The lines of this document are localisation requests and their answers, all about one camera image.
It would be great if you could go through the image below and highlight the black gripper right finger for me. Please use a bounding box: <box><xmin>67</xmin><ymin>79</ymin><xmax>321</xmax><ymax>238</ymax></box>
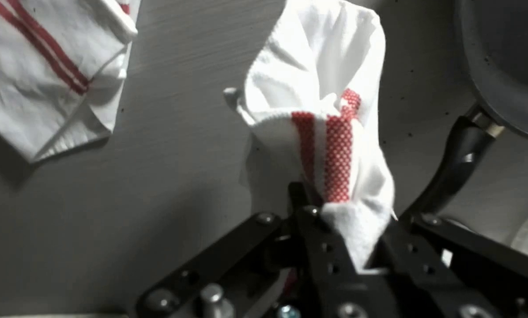
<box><xmin>367</xmin><ymin>212</ymin><xmax>528</xmax><ymax>318</ymax></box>

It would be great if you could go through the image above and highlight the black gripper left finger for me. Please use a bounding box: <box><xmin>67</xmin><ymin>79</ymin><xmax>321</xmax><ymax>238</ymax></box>
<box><xmin>136</xmin><ymin>182</ymin><xmax>358</xmax><ymax>318</ymax></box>

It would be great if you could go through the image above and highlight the white towel with red stripes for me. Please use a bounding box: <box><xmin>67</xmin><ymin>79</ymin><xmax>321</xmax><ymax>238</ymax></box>
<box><xmin>222</xmin><ymin>0</ymin><xmax>397</xmax><ymax>273</ymax></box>
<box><xmin>0</xmin><ymin>0</ymin><xmax>143</xmax><ymax>164</ymax></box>

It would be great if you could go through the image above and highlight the dark frying pan black handle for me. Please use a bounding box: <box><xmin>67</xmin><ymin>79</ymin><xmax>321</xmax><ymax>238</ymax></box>
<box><xmin>401</xmin><ymin>0</ymin><xmax>528</xmax><ymax>226</ymax></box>

